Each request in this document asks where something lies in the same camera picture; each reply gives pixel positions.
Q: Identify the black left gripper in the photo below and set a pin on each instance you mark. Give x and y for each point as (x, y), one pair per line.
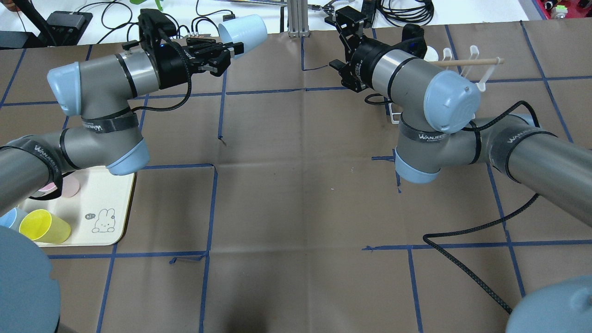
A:
(174, 67)

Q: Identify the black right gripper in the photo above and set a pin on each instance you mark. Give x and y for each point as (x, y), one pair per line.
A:
(362, 58)

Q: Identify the light blue cup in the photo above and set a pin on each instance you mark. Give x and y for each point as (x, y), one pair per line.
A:
(250, 30)
(13, 218)

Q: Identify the white plastic cup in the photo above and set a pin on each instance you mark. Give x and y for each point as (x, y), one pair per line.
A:
(431, 55)

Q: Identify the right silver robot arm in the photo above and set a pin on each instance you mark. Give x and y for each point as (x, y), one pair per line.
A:
(557, 170)

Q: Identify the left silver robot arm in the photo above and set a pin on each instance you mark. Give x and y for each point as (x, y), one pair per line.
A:
(98, 91)

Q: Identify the pink plastic cup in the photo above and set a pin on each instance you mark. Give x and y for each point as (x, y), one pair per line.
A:
(70, 187)

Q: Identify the yellow plastic cup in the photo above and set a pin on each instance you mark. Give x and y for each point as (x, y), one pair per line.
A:
(42, 226)

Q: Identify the light blue cup front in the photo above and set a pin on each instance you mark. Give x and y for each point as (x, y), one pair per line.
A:
(13, 218)

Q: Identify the beige plastic tray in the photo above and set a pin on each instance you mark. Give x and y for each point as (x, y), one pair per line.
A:
(97, 213)

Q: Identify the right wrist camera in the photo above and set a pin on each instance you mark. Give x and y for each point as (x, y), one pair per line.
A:
(348, 21)

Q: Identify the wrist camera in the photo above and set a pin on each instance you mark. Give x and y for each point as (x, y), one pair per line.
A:
(348, 21)
(154, 26)

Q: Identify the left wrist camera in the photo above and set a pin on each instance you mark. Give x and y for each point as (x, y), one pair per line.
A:
(154, 26)

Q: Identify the white wire cup rack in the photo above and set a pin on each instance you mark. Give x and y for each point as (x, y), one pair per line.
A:
(443, 95)

